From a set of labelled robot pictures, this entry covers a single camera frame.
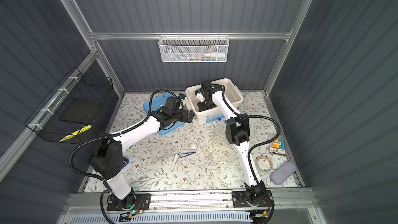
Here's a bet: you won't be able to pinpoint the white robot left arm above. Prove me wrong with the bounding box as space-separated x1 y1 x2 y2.
89 93 194 201

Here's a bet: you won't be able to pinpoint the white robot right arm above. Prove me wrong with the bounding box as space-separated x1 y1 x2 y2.
195 80 266 206

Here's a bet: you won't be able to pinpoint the blue plastic box lid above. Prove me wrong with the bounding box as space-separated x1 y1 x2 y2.
143 92 193 135

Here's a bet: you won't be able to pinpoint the white plastic storage box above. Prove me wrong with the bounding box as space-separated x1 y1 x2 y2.
184 77 244 125

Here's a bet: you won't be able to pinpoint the white bottle in basket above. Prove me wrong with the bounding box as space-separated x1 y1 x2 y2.
204 52 227 60

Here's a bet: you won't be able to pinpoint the blue tweezers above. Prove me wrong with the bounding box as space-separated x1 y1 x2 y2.
178 152 195 159

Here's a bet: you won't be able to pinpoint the coloured marker set box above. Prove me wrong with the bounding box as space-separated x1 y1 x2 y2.
269 138 287 156

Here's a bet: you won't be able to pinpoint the round tape roll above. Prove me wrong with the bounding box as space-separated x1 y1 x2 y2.
256 156 273 173

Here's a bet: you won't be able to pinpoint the grey oval sponge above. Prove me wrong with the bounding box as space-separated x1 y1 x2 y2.
270 161 297 185

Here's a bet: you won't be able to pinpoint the white wire mesh basket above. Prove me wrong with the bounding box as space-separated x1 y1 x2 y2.
158 36 230 63

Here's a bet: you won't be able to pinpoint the black wire mesh basket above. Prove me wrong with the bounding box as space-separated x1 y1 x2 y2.
25 70 118 144

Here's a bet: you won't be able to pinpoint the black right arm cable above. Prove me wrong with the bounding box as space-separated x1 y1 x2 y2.
220 85 282 224

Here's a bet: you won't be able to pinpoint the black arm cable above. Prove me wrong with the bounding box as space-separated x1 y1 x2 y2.
68 89 179 224
220 85 282 224

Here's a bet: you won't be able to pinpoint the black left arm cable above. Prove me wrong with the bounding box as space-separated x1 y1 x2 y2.
68 89 179 224

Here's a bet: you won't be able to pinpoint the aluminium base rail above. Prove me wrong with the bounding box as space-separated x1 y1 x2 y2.
62 188 319 214

